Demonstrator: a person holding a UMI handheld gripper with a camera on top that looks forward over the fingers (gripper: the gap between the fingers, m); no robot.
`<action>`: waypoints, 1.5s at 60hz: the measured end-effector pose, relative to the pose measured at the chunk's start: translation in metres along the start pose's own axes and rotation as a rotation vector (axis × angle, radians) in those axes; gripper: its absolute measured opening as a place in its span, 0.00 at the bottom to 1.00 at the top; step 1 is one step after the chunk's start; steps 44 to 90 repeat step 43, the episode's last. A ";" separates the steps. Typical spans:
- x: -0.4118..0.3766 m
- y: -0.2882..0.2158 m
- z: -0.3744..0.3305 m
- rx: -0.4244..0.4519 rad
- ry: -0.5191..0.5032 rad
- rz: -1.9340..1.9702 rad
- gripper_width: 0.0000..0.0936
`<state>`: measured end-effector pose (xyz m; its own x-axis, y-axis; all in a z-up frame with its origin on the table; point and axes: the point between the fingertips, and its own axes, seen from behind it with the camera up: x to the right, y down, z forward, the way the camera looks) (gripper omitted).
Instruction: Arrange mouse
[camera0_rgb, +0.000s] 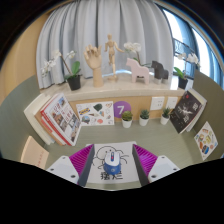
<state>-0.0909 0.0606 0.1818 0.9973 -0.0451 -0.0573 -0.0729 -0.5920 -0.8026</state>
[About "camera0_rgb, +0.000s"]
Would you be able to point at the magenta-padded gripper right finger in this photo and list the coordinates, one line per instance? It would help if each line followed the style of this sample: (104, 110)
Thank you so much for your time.
(164, 167)

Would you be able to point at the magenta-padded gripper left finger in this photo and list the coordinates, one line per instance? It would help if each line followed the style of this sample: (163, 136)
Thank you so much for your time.
(61, 168)

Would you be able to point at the white mouse pad with drawing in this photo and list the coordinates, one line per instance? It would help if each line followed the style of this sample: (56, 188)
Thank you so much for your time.
(128, 173)

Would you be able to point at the beige card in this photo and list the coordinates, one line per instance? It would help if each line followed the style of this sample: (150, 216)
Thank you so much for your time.
(33, 153)

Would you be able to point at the brown book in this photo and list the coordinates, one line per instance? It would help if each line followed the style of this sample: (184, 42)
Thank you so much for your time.
(45, 126)

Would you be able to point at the small plant in white pot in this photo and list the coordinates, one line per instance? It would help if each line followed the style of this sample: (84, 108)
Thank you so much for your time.
(143, 121)
(164, 120)
(126, 123)

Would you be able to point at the red-edged picture magazine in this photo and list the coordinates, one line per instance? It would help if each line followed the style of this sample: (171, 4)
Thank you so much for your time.
(63, 118)

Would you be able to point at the food picture card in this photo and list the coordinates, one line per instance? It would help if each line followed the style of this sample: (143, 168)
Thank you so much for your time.
(206, 140)

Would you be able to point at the black book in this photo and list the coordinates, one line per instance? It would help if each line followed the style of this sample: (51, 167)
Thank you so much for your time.
(185, 112)

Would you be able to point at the white sticker picture card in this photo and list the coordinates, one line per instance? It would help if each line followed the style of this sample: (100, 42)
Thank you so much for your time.
(95, 114)

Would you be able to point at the purple round number sign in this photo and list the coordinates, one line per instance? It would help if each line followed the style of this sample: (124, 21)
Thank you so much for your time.
(121, 108)

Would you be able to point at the white orchid in black pot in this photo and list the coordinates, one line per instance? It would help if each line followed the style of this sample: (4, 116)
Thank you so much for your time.
(182, 82)
(132, 46)
(74, 83)

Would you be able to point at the pink horse figurine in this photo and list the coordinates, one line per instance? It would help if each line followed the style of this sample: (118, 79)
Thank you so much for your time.
(138, 70)

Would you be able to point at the wooden hand model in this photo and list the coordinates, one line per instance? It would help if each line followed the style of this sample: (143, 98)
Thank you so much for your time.
(95, 63)

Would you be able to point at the wooden mannequin figure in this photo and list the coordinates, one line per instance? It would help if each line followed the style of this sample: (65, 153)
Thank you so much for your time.
(111, 50)

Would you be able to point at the window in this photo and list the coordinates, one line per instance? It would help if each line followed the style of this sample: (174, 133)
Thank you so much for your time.
(181, 30)

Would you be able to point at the grey curtain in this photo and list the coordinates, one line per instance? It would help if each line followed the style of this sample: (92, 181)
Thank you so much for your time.
(100, 23)

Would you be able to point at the white wall outlet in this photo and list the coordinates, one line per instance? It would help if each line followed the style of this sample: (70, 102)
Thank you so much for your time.
(171, 103)
(157, 103)

